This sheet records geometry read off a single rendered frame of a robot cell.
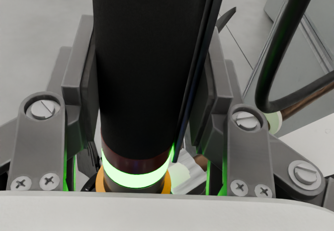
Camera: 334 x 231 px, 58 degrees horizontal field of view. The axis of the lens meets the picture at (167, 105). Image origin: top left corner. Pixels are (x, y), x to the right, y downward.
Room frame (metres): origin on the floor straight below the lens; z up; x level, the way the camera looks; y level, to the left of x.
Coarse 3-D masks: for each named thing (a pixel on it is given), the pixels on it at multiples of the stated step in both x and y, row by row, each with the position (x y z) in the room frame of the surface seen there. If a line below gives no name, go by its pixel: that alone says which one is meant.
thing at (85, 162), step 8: (88, 144) 0.33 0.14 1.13; (88, 152) 0.33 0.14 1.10; (96, 152) 0.29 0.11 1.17; (80, 160) 0.37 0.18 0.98; (88, 160) 0.33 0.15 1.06; (96, 160) 0.28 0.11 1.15; (80, 168) 0.36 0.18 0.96; (88, 168) 0.33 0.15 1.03; (96, 168) 0.29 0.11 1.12; (88, 176) 0.33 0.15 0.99
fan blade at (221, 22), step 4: (232, 8) 0.41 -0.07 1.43; (228, 12) 0.41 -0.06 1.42; (232, 12) 0.39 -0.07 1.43; (224, 16) 0.41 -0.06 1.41; (228, 16) 0.39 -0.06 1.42; (220, 20) 0.42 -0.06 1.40; (224, 20) 0.39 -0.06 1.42; (228, 20) 0.38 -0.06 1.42; (216, 24) 0.43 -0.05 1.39; (220, 24) 0.39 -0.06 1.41; (224, 24) 0.38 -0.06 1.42; (220, 28) 0.38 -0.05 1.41
